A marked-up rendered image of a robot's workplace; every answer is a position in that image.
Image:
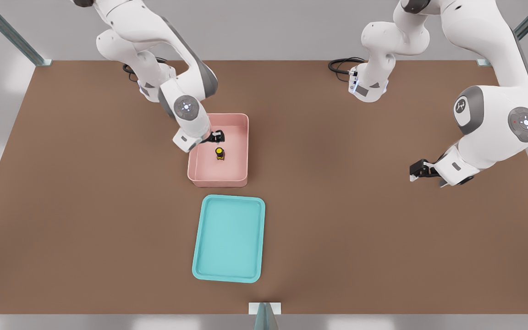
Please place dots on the pink plastic box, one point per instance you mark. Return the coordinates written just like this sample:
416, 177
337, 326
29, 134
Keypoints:
220, 151

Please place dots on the yellow and black button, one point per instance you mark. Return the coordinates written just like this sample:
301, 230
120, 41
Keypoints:
219, 152

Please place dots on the pale blue-green tray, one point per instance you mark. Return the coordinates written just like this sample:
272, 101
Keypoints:
228, 238

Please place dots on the silver frame post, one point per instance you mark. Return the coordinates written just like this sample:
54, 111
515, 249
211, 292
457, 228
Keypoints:
527, 25
265, 316
7, 30

